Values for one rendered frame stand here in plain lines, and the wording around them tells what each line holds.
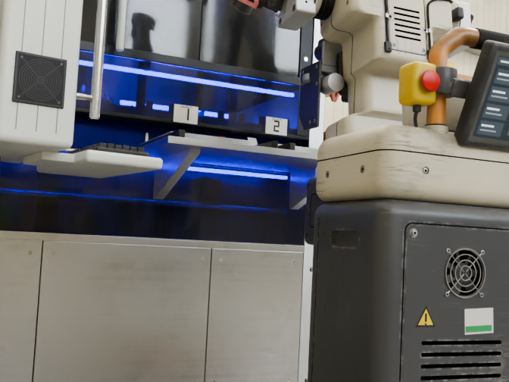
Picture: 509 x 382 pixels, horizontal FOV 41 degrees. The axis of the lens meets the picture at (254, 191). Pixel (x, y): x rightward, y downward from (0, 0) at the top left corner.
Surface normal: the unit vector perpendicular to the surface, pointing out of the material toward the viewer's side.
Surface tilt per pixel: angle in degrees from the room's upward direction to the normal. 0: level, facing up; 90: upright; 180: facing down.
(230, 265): 90
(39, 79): 90
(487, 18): 90
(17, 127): 90
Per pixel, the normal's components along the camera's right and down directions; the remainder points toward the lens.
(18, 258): 0.42, -0.04
